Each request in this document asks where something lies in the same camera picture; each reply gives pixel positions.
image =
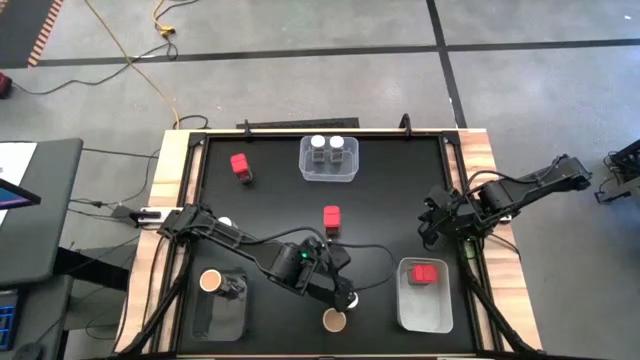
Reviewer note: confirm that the long black bar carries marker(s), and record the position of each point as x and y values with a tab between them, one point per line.
300	123

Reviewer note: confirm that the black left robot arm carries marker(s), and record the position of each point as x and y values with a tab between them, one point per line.
235	242

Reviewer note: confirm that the tablet screen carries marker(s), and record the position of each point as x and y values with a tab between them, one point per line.
12	197

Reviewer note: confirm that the white-lidded bagel seasoning jar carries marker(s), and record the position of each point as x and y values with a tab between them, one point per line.
354	301
336	142
226	220
317	142

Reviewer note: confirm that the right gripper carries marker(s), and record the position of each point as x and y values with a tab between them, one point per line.
450	210

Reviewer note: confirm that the black mat striped edge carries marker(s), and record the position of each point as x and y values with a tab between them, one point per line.
20	30

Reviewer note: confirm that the white paper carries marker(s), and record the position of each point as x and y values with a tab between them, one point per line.
17	157

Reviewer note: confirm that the clear plastic bin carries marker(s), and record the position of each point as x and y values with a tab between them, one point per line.
220	320
327	174

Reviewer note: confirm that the red-lidded smoked paprika tin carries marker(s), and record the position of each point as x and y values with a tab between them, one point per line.
332	216
239	162
424	274

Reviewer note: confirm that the backlit keyboard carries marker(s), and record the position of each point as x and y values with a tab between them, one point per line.
6	320

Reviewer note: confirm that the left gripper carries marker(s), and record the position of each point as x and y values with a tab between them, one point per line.
320	275

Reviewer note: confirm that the black rig frame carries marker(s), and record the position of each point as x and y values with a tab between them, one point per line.
375	134

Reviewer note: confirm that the tan cup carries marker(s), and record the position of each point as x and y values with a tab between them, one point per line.
334	320
211	280

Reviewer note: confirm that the black arched clamp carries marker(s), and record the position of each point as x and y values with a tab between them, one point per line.
246	129
406	125

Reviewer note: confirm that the white plastic bin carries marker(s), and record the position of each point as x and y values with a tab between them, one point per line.
425	312

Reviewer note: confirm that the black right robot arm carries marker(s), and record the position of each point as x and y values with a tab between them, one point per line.
530	185

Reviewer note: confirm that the grey side desk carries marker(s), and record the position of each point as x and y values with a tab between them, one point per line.
45	225

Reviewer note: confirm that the red device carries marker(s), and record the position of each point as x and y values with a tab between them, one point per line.
4	85

